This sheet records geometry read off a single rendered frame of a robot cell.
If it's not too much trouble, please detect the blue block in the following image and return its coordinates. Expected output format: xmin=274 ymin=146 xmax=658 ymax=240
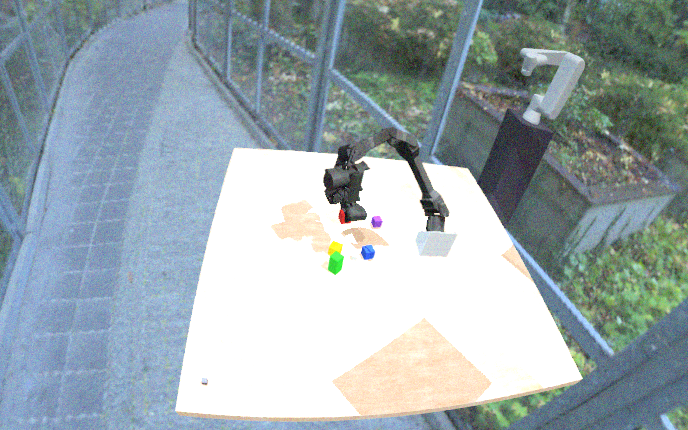
xmin=361 ymin=245 xmax=376 ymax=261

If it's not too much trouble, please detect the green block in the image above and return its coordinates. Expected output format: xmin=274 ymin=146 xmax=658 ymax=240
xmin=328 ymin=252 xmax=344 ymax=268
xmin=327 ymin=264 xmax=343 ymax=275

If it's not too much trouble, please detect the yellow block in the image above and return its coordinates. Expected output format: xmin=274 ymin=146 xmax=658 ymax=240
xmin=328 ymin=241 xmax=343 ymax=256

